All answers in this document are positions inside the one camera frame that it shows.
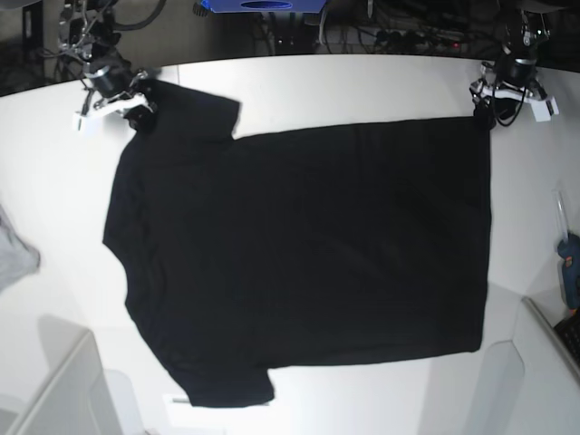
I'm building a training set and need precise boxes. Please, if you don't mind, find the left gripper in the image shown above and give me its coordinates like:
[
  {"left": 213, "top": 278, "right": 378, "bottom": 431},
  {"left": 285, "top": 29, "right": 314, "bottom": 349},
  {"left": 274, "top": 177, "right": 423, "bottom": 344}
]
[{"left": 470, "top": 56, "right": 550, "bottom": 132}]

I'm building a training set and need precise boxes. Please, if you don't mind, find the black T-shirt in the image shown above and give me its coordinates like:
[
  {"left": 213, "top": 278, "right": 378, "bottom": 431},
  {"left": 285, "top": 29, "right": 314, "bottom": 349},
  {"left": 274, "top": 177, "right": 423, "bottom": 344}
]
[{"left": 103, "top": 80, "right": 492, "bottom": 408}]

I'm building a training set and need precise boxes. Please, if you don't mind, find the blue glue gun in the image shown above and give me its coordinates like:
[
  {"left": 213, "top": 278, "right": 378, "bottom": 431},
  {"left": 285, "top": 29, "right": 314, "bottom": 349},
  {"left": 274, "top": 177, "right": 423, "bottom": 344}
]
[{"left": 556, "top": 232, "right": 579, "bottom": 310}]

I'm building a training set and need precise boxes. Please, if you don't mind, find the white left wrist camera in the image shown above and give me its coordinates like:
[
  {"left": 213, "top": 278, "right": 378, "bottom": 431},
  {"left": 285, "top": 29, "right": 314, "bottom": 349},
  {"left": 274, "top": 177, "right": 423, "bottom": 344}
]
[{"left": 528, "top": 96, "right": 559, "bottom": 122}]

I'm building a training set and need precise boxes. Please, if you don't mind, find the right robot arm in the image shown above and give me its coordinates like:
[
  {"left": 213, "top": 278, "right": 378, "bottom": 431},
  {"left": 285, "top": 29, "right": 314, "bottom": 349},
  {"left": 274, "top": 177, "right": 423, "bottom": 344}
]
[{"left": 56, "top": 1, "right": 166, "bottom": 132}]

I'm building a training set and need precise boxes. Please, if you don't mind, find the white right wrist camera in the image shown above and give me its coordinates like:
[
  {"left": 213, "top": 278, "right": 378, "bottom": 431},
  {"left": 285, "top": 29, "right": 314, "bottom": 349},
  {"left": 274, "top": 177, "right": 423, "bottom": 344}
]
[{"left": 72, "top": 110, "right": 108, "bottom": 136}]

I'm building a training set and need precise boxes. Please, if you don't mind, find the grey cloth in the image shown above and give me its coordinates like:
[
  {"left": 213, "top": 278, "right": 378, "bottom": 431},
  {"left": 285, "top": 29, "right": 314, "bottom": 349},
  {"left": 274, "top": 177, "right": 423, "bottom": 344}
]
[{"left": 1, "top": 208, "right": 41, "bottom": 290}]

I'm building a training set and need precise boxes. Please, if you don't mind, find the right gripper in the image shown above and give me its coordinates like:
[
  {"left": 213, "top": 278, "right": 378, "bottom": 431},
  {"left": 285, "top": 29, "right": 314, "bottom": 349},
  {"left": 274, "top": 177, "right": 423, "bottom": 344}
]
[{"left": 82, "top": 63, "right": 158, "bottom": 132}]

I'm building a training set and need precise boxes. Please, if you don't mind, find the black keyboard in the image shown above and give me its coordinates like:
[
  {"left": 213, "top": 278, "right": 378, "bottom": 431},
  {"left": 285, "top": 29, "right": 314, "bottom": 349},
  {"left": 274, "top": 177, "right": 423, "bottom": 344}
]
[{"left": 555, "top": 313, "right": 580, "bottom": 364}]

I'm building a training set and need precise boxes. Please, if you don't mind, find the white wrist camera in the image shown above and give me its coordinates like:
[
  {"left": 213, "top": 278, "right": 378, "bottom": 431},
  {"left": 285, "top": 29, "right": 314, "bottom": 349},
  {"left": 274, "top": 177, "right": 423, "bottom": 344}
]
[
  {"left": 72, "top": 110, "right": 108, "bottom": 136},
  {"left": 528, "top": 96, "right": 559, "bottom": 122}
]

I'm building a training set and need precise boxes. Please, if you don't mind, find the blue box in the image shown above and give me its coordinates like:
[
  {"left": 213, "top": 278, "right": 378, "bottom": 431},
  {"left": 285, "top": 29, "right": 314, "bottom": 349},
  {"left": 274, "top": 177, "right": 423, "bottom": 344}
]
[{"left": 200, "top": 0, "right": 326, "bottom": 14}]

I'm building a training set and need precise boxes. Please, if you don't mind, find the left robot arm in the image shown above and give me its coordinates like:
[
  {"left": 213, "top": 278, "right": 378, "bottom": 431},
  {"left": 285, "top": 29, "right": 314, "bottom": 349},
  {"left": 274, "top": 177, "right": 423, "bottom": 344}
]
[{"left": 469, "top": 2, "right": 559, "bottom": 131}]

